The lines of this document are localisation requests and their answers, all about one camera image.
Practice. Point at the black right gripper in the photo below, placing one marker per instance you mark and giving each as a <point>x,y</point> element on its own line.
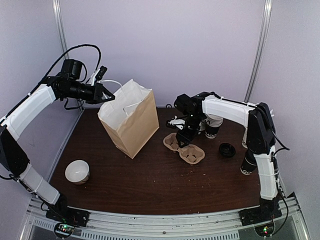
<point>188,136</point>

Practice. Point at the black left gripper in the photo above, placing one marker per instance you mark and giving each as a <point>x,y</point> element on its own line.
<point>96,95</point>

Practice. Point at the cardboard cup carrier tray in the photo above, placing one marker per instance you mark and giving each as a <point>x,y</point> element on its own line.
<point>191,154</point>

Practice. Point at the brown paper takeout bag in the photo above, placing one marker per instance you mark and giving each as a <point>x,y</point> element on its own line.
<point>130,119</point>

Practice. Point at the stack of black paper cups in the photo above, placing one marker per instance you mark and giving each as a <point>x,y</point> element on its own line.
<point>213,124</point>

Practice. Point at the black paper coffee cup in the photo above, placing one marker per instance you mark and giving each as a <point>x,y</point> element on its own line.
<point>249,163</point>

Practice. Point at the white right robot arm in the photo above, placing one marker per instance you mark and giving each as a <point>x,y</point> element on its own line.
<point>260,136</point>

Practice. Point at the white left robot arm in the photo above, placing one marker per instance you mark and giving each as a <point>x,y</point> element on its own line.
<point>64,85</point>

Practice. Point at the stack of black cup lids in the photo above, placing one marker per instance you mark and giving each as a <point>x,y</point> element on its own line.
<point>227,150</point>

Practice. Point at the white cup holding straws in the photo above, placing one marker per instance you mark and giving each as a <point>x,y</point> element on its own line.
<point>244,139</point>

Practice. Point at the white ceramic bowl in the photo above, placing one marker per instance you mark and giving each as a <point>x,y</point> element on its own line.
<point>77,172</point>

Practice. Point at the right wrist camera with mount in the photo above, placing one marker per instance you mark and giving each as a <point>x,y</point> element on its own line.
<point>176,123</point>

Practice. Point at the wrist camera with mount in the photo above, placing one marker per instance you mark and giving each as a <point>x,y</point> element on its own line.
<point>176,123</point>
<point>97,76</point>

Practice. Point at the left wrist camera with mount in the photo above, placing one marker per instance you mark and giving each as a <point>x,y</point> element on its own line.
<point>97,76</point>

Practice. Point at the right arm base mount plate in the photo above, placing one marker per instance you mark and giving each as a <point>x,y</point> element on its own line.
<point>259,214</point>

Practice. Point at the left aluminium frame post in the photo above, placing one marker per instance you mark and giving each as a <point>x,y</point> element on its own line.
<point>59,24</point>

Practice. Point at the aluminium frame post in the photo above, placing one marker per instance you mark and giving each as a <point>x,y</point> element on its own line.
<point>263,35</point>
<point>59,24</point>

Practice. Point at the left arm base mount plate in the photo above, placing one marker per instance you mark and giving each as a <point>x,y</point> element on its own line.
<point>71,216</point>

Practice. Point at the right aluminium frame post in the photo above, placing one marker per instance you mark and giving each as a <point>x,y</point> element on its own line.
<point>263,35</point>

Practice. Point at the aluminium front rail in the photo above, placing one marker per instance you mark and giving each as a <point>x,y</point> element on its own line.
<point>224,225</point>

